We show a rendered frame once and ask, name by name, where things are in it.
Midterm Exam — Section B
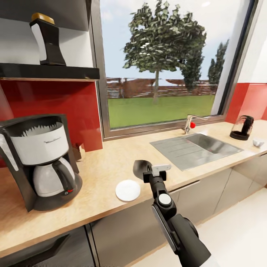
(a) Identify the saucer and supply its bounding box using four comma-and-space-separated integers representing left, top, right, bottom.
115, 180, 141, 201

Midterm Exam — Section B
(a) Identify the bottle of coffee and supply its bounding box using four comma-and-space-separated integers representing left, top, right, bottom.
29, 13, 67, 66

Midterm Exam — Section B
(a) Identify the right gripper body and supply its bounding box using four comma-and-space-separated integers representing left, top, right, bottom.
143, 169, 167, 190

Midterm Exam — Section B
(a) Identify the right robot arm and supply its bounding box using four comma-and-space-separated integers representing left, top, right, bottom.
143, 164, 220, 267

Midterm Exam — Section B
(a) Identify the electric kettle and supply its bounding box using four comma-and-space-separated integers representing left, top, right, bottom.
230, 115, 254, 141

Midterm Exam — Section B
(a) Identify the paper coffee filter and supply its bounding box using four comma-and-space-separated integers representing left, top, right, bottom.
133, 160, 152, 180

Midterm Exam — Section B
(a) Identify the coffee cup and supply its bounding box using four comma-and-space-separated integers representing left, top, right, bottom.
253, 138, 265, 147

